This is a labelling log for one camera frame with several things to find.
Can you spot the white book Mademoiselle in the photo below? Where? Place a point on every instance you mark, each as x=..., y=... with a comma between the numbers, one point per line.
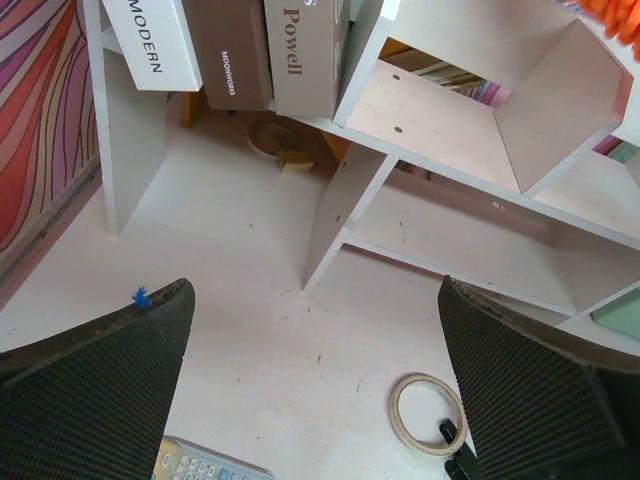
x=154, y=38

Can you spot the small yellow block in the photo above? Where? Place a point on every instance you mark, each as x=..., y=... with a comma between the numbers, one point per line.
x=294, y=161

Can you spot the grey book The Lonely Ones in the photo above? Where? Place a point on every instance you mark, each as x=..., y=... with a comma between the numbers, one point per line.
x=306, y=40

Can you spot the white wooden bookshelf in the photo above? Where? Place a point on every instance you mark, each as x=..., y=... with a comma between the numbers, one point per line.
x=419, y=186

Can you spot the brown book Fredonia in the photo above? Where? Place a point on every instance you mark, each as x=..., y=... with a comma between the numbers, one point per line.
x=231, y=46

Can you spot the round dish under shelf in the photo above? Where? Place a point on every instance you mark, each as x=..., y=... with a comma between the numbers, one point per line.
x=271, y=138

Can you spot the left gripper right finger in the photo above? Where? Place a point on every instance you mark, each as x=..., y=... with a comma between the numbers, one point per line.
x=540, y=403

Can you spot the wooden rack with books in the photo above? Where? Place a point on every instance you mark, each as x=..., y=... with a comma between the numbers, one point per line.
x=443, y=73

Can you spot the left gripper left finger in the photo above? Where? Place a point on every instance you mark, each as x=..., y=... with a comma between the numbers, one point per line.
x=92, y=402

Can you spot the orange microfiber duster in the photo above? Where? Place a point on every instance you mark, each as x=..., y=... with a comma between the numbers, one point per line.
x=621, y=19

